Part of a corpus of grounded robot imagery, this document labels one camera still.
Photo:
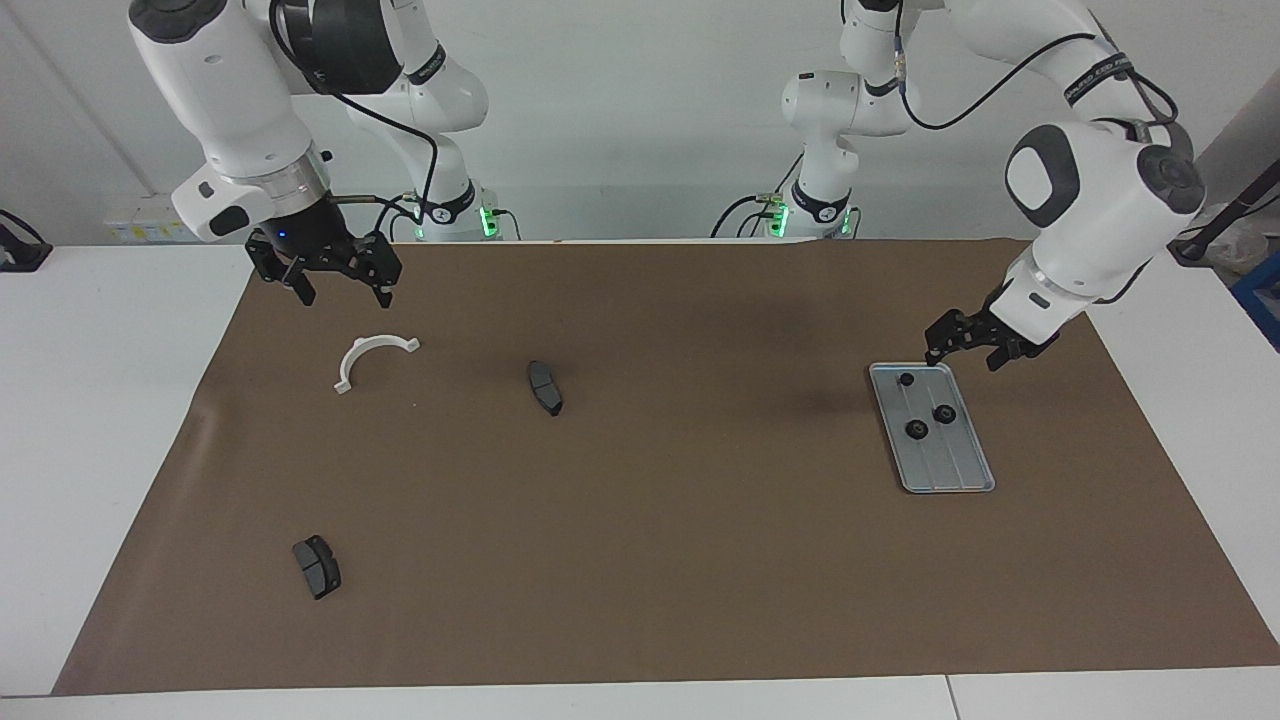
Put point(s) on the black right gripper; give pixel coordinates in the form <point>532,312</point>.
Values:
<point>320,245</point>

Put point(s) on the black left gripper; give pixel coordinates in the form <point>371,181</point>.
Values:
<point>985,328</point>

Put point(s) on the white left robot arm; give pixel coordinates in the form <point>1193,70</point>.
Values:
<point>1090,230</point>

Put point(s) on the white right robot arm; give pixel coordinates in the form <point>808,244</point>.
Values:
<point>230,90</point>

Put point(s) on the silver metal tray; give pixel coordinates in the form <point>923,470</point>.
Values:
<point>950,465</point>

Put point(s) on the dark grey brake pad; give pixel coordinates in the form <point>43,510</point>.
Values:
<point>317,568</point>
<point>545,388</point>

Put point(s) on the blue box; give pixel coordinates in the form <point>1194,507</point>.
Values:
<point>1262,300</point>

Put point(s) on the black stand leg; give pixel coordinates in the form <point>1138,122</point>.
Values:
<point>1235,210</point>

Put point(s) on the black clamp base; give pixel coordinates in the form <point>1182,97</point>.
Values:
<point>20,250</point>

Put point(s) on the brown table mat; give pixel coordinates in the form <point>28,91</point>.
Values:
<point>680,540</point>

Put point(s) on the white curved plastic bracket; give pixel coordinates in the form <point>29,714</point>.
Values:
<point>353,358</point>

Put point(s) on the white wall socket box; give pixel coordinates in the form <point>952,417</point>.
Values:
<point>140,220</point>

